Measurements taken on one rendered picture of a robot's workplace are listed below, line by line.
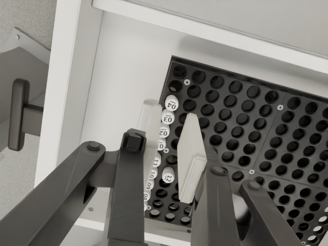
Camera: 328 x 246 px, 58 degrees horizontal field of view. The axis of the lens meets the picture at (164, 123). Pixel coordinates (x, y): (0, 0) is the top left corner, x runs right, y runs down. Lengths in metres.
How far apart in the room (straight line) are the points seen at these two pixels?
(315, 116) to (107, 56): 0.22
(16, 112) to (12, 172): 1.25
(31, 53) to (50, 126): 1.01
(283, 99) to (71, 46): 0.20
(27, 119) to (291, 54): 0.25
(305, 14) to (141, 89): 0.23
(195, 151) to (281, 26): 0.30
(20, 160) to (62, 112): 1.23
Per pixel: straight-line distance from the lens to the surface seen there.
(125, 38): 0.34
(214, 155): 0.18
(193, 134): 0.18
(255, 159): 0.32
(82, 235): 1.60
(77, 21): 0.25
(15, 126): 0.31
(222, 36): 0.28
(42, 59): 1.27
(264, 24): 0.43
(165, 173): 0.30
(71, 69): 0.26
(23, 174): 1.53
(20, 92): 0.30
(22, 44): 1.29
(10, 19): 1.31
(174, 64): 0.27
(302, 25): 0.44
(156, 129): 0.17
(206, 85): 0.28
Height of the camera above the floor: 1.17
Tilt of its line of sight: 68 degrees down
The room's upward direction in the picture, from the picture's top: 178 degrees counter-clockwise
